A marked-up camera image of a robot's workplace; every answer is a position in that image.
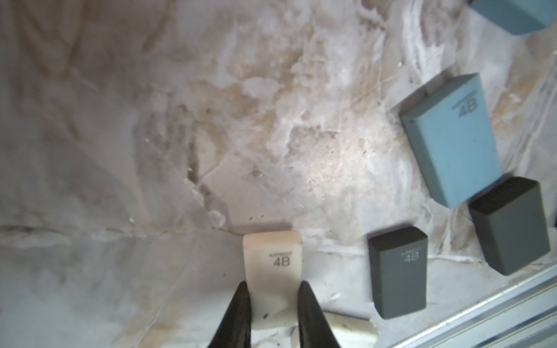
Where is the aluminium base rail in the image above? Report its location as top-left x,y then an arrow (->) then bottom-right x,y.
395,263 -> 556,347

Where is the black eraser bottom middle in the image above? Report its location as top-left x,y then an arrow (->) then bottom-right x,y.
469,177 -> 551,276

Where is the black eraser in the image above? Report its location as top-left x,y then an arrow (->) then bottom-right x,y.
368,226 -> 429,319
469,177 -> 551,276

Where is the white eraser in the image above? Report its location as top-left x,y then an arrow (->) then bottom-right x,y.
243,231 -> 303,330

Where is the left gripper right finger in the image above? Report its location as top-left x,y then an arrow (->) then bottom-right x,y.
297,281 -> 340,348

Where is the black eraser bottom left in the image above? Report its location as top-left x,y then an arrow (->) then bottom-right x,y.
368,226 -> 429,319

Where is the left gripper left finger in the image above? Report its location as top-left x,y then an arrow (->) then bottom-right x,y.
208,281 -> 252,348

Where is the blue eraser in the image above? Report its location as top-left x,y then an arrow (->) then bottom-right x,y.
401,73 -> 503,208
469,0 -> 556,36

